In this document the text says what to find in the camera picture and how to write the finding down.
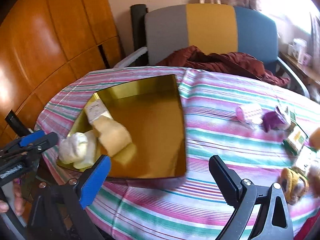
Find yellow knitted sock bundle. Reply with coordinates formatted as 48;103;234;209
278;168;309;205

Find purple sock bundle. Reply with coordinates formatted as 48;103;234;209
262;106;291;132

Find green oil carton box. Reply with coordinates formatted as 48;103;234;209
283;125;308;156

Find person left hand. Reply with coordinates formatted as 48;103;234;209
1;179;24;216

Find white foam block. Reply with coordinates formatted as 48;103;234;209
73;130;97;170

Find white rolled sock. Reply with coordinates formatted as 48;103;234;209
59;132;88;164

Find yellow sponge in tin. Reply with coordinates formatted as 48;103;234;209
92;116;137;166

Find striped bed sheet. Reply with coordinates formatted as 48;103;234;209
36;67;319;239

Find white medicine carton box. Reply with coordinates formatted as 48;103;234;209
84;99;113;125

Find pink white sock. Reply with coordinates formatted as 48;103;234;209
235;103;263;128

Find gold metal tin box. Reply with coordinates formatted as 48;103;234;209
56;74;188;180

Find wooden wardrobe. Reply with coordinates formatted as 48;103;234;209
1;0;123;145

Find dark red jacket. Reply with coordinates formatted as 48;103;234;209
156;46;290;87

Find wooden windowsill desk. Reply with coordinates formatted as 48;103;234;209
279;51;320;88

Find white boxes on desk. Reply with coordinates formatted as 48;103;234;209
287;38;311;66

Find grey yellow blue sofa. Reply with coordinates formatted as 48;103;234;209
145;3;311;98

